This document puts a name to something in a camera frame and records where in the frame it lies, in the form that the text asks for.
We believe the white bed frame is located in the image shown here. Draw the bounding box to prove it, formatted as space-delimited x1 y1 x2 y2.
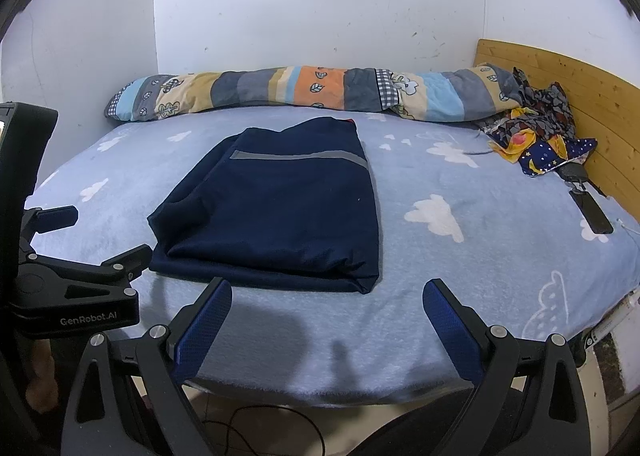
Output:
582 288 640 352

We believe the colourful patterned cloth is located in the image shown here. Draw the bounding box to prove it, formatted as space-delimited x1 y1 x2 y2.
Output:
475 67 578 164

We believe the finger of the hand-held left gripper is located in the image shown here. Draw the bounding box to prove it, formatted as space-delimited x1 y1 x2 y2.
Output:
30 243 153 307
22 205 80 259

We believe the rolled patchwork quilt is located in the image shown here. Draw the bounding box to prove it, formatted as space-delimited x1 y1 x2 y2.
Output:
104 63 526 124

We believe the navy blue jacket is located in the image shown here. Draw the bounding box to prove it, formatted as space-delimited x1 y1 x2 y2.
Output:
147 117 383 296

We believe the person's left hand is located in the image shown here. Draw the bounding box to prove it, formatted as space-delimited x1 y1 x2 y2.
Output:
26 340 57 412

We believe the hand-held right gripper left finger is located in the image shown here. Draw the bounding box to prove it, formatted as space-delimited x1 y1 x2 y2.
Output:
60 277 233 456

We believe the black floor cable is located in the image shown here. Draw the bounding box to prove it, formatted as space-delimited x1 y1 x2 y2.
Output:
200 405 326 456

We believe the wooden headboard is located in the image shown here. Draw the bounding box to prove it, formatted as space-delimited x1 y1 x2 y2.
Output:
472 38 640 224

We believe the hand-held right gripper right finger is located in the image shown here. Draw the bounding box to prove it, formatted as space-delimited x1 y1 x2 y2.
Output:
422 278 591 456

